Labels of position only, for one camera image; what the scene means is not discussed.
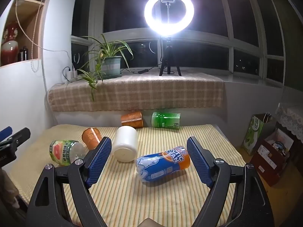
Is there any black power adapter with cable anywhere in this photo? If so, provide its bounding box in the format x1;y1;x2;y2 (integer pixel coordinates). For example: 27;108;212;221
121;67;162;75

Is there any wooden wall shelf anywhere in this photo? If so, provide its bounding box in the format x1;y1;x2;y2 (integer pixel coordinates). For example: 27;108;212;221
0;0;52;68

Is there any red cardboard box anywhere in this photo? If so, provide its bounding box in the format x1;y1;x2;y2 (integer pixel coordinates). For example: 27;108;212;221
249;128;295;187

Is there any white window frame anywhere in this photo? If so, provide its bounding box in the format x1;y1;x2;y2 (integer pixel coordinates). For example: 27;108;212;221
70;0;285;88

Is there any beige plaid cloth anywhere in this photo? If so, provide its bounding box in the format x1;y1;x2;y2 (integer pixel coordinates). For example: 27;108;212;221
48;72;225;112

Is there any black tripod stand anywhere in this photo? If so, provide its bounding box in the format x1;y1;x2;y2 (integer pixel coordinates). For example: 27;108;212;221
159;37;182;77

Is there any red and white vase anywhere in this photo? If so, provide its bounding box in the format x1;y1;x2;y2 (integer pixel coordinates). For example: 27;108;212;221
1;21;20;66

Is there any dark bottle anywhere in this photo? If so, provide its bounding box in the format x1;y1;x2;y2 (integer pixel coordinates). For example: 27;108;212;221
18;46;28;62

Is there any white ring light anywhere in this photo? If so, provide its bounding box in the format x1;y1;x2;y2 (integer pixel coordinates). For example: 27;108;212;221
144;0;195;38

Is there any green paper bag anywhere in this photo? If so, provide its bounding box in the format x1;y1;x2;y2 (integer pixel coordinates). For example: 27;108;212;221
241;114;276;157

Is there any yellow striped cloth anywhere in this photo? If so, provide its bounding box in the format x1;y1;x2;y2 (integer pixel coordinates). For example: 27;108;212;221
9;124;247;227

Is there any person's left forearm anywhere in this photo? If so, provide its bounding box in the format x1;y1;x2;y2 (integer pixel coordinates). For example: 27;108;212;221
0;167;20;210

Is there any potted spider plant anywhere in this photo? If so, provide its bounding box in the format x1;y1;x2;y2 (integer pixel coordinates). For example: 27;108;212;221
76;33;134;102

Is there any clear bottle with green label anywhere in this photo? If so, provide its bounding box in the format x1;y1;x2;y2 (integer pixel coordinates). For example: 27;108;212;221
49;140;87;166

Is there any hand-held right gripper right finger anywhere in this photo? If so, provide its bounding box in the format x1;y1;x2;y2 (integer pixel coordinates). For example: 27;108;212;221
186;136;275;227

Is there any white lace cloth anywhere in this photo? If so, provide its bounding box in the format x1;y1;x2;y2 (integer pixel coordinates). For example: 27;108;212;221
275;103;303;145

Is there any orange paper cup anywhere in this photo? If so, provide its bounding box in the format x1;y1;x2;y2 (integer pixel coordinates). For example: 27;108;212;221
120;111;144;129
82;127;103;151

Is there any white twisted cable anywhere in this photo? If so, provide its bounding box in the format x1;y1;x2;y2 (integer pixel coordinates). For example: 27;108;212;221
15;0;70;74

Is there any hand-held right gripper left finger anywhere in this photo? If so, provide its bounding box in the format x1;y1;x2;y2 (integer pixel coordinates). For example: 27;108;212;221
28;136;112;227

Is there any white power strip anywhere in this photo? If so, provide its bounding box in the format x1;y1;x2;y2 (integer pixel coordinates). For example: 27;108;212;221
66;67;79;82

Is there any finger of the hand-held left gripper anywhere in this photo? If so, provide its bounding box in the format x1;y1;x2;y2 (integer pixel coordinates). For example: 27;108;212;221
0;127;31;150
0;126;13;138

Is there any white plastic cup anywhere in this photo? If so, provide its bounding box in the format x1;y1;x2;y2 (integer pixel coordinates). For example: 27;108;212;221
113;126;139;163

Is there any blue orange soda bottle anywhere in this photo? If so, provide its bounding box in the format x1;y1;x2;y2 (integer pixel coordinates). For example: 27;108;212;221
136;145;191;184

